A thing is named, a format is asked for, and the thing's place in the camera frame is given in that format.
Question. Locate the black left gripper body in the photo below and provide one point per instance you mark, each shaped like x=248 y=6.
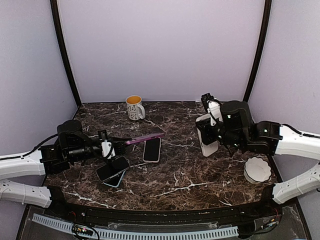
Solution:
x=106 y=140

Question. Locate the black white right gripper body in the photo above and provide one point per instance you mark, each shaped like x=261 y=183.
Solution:
x=213 y=118

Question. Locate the purple phone case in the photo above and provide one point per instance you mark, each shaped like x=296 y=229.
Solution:
x=140 y=139

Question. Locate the white phone case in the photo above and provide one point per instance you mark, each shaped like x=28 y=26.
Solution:
x=207 y=143

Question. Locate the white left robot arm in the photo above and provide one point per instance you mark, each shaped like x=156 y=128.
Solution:
x=57 y=154

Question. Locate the black phone on top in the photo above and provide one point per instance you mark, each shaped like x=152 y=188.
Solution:
x=112 y=169

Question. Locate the light blue phone case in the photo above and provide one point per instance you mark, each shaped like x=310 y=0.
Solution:
x=115 y=181

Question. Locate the white spotted mug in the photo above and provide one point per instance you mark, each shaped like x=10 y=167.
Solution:
x=135 y=109

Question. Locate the white scalloped dish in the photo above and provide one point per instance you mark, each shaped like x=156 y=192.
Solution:
x=257 y=170

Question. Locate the black front rail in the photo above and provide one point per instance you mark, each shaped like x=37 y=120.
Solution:
x=240 y=214

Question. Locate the right black frame post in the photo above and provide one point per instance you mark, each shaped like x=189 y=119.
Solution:
x=259 y=50

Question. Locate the black frame post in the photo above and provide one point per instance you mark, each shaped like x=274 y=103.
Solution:
x=259 y=50
x=63 y=51

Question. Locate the grey slotted cable duct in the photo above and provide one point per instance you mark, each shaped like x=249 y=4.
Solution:
x=119 y=231

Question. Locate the left black frame post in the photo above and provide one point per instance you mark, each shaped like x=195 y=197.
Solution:
x=63 y=51

